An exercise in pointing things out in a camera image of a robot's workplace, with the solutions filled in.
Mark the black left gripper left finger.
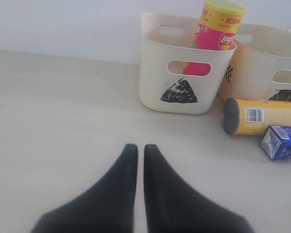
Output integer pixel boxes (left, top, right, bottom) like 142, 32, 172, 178
32, 144, 138, 233

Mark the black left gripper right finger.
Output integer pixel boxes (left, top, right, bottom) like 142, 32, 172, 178
144, 144, 254, 233

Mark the blue white milk carton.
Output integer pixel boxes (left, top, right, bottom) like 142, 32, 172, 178
260, 126, 291, 160

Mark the pink yellow Lays can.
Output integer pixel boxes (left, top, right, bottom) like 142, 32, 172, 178
183, 0, 247, 76

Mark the long yellow chips can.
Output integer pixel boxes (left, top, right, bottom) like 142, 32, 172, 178
221, 98, 291, 135

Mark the cream bin triangle mark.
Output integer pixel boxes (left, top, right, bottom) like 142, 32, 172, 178
139, 13, 237, 115

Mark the cream bin square mark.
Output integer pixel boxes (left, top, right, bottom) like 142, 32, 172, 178
218, 23, 291, 101

